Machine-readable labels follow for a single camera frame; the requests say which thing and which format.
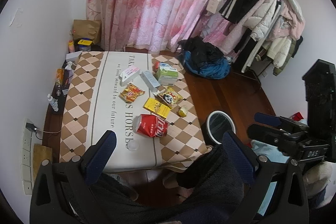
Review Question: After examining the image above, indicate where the orange fries snack bag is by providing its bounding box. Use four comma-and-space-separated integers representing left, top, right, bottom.
120, 83, 145, 103

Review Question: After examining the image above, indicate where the yellow panda snack bag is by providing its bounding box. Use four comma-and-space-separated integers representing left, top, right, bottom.
154, 86, 183, 109

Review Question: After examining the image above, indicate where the white round trash bin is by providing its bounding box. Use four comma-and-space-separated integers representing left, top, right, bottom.
206, 110, 236, 144

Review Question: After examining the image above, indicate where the clear plastic cup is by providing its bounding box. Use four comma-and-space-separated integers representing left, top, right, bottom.
126, 139, 139, 151

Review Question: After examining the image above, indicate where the dark bedside shelf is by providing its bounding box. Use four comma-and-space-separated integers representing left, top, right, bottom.
49, 56, 77, 115

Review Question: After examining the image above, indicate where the yellow crumpled wrapper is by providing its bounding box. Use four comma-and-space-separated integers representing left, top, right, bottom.
178, 106, 188, 118

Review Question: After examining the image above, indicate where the clear spray bottle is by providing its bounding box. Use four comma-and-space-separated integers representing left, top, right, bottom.
47, 94, 59, 112

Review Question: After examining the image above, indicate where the blue sleeping bag pile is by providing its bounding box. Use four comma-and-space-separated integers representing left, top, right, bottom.
184, 51, 231, 80

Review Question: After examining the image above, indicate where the checkered bed cover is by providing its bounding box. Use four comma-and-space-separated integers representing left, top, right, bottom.
59, 52, 210, 173

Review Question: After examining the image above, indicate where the yellow flat box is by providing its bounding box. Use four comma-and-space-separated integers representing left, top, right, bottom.
143, 98, 170, 119

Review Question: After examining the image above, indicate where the pink white box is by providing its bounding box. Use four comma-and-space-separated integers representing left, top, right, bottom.
120, 65, 140, 86

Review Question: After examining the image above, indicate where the light blue long box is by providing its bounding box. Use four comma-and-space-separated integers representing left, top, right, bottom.
141, 71, 160, 93

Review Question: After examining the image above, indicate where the black clothes pile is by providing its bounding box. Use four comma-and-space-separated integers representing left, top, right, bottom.
178, 36, 224, 69

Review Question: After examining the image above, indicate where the green white carton box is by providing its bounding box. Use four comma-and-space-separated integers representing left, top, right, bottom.
155, 67, 178, 86

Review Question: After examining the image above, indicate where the hanging clothes rack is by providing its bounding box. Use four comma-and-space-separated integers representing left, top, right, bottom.
194, 0, 305, 76

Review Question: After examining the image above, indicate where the orange small bottle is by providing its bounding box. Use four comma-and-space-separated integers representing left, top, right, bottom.
68, 40, 75, 53

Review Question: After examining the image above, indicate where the blue yellow lidded jar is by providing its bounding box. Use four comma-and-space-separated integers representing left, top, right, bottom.
77, 39, 93, 52

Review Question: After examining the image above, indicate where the brown paper bag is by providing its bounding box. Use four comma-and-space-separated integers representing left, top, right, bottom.
72, 19, 101, 44

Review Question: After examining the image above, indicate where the white wall power strip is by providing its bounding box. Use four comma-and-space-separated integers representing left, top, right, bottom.
21, 119, 34, 195

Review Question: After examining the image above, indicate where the black plug with cable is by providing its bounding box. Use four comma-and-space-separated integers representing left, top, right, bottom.
25, 122, 61, 140

